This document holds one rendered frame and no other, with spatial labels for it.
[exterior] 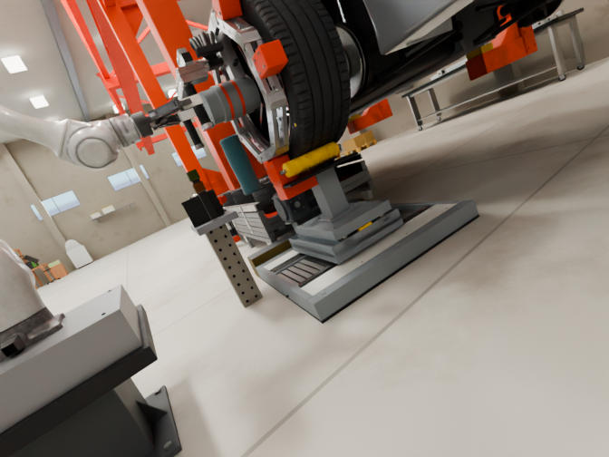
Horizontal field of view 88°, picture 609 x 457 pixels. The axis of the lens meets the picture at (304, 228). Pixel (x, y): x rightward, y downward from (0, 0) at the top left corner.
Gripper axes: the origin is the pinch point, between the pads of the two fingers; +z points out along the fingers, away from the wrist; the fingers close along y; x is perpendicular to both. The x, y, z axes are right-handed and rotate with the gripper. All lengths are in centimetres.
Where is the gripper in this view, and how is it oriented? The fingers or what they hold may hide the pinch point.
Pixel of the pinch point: (197, 105)
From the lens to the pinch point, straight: 118.7
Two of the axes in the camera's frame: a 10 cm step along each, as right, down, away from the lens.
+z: 8.3, -4.5, 3.3
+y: 3.9, 0.4, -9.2
